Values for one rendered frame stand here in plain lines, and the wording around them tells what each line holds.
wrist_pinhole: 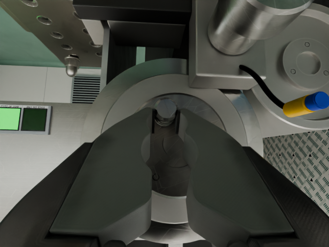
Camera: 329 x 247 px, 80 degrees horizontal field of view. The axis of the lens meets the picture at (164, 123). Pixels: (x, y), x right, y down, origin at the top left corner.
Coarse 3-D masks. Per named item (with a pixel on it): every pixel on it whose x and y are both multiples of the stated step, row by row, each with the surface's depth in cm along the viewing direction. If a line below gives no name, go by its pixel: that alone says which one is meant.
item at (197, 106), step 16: (160, 96) 14; (176, 96) 14; (192, 96) 14; (208, 112) 14; (160, 128) 14; (224, 128) 14; (160, 144) 14; (176, 144) 14; (160, 160) 14; (176, 160) 14; (160, 176) 13; (176, 176) 14; (160, 192) 13; (176, 192) 13
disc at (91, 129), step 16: (144, 64) 17; (160, 64) 17; (176, 64) 17; (112, 80) 16; (128, 80) 16; (112, 96) 16; (240, 96) 17; (96, 112) 16; (240, 112) 17; (96, 128) 16; (256, 128) 16; (80, 144) 16; (256, 144) 16; (160, 224) 15; (176, 224) 15; (160, 240) 15; (176, 240) 15; (192, 240) 15
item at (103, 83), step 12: (108, 24) 18; (108, 36) 17; (108, 48) 17; (120, 48) 23; (132, 48) 35; (108, 60) 17; (120, 60) 23; (132, 60) 35; (108, 72) 17; (120, 72) 24
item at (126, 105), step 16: (144, 80) 16; (160, 80) 16; (176, 80) 16; (128, 96) 16; (144, 96) 16; (208, 96) 16; (224, 96) 16; (112, 112) 15; (128, 112) 15; (224, 112) 16; (240, 128) 16; (240, 144) 15; (160, 208) 14; (176, 208) 14
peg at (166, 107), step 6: (156, 102) 11; (162, 102) 11; (168, 102) 11; (174, 102) 11; (156, 108) 11; (162, 108) 11; (168, 108) 11; (174, 108) 11; (156, 114) 11; (162, 114) 11; (168, 114) 11; (174, 114) 11; (156, 120) 13; (162, 120) 11; (168, 120) 11
